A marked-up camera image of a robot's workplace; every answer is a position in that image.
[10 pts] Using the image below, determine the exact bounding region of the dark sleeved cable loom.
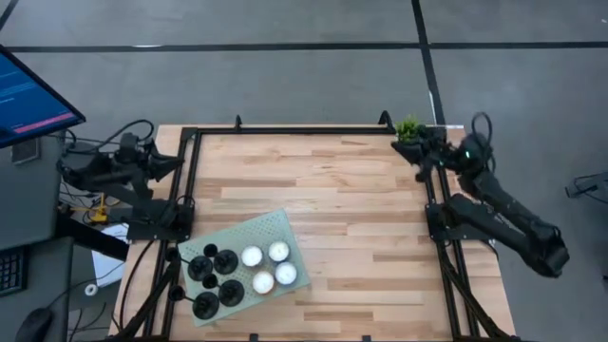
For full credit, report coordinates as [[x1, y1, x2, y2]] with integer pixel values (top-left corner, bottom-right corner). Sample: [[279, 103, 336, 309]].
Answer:
[[118, 239, 159, 332]]

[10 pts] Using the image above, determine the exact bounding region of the tall black candlestick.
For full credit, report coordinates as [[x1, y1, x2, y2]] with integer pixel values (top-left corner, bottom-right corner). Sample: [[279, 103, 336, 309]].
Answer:
[[167, 285, 221, 321], [202, 242, 240, 276], [201, 274, 246, 308], [163, 245, 215, 282]]

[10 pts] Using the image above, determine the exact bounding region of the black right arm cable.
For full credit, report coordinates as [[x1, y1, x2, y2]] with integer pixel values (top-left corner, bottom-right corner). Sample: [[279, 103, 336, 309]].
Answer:
[[469, 111, 496, 161]]

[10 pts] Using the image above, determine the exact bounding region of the pale blue swirl candle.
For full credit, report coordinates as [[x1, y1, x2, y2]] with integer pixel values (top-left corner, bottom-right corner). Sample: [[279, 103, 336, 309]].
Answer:
[[274, 261, 298, 286]]

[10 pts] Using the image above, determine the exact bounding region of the white paper sheet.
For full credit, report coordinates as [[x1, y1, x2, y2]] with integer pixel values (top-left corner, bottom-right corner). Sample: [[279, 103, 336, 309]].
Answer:
[[90, 222, 130, 288]]

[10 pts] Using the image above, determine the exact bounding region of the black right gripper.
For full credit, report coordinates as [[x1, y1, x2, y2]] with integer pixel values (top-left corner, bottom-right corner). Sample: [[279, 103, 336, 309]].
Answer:
[[390, 135, 461, 184]]

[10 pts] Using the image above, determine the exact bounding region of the black keyboard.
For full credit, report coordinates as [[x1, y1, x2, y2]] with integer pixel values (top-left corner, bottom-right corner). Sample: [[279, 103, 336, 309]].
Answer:
[[0, 246, 28, 295]]

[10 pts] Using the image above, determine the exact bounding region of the yellow clamp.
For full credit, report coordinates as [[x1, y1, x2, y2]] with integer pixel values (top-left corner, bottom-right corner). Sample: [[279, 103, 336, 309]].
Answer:
[[70, 192, 109, 224]]

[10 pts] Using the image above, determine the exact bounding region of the blue white patterned candle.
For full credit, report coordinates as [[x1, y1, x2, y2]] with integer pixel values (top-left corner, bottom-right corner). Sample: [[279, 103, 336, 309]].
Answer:
[[268, 240, 291, 263]]

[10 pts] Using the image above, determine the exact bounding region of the computer monitor with blue screen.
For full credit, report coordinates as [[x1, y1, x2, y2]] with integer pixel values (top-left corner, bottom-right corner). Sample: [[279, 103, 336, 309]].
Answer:
[[0, 45, 87, 150]]

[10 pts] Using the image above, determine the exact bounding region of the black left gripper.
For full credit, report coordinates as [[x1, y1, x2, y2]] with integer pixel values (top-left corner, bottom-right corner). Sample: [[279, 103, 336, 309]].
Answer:
[[115, 131, 185, 183]]

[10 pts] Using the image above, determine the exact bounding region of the black floor cable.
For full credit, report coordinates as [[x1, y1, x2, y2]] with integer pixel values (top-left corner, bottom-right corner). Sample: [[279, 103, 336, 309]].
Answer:
[[66, 118, 156, 158]]

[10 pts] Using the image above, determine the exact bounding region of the dark grey desk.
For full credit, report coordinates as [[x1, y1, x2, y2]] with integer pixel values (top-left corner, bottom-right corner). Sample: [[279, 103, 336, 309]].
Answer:
[[0, 127, 130, 342]]

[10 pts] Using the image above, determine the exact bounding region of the green perforated metal shelf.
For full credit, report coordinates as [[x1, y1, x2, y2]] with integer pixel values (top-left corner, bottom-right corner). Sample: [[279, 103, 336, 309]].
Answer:
[[177, 207, 313, 329]]

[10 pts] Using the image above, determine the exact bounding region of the black aluminium frame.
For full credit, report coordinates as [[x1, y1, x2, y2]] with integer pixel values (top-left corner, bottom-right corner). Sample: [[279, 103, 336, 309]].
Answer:
[[108, 110, 523, 342]]

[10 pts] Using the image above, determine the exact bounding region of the green plant in white pot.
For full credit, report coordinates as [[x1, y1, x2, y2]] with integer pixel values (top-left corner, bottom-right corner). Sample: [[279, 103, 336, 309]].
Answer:
[[394, 115, 425, 143]]

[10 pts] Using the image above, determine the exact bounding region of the black computer mouse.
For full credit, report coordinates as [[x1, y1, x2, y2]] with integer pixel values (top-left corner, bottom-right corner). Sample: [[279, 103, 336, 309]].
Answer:
[[13, 307, 54, 342]]

